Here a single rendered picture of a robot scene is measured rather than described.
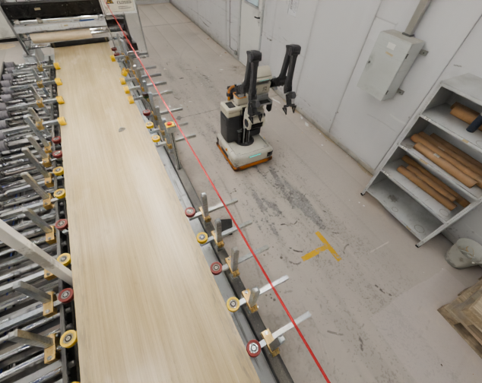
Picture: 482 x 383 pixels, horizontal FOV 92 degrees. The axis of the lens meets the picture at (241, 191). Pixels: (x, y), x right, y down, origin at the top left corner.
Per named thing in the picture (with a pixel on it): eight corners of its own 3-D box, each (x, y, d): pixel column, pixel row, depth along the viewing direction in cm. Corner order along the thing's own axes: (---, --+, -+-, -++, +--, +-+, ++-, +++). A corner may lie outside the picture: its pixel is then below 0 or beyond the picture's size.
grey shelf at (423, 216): (382, 183, 336) (468, 72, 216) (440, 232, 286) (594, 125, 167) (359, 194, 321) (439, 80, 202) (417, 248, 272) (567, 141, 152)
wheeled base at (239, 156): (215, 145, 367) (214, 131, 347) (251, 134, 387) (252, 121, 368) (234, 173, 330) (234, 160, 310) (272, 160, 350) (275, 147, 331)
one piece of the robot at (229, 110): (220, 140, 353) (218, 86, 289) (251, 131, 371) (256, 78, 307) (229, 153, 335) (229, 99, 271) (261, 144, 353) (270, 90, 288)
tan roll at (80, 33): (125, 32, 396) (123, 23, 387) (127, 35, 390) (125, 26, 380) (25, 42, 349) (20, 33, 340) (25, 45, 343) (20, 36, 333)
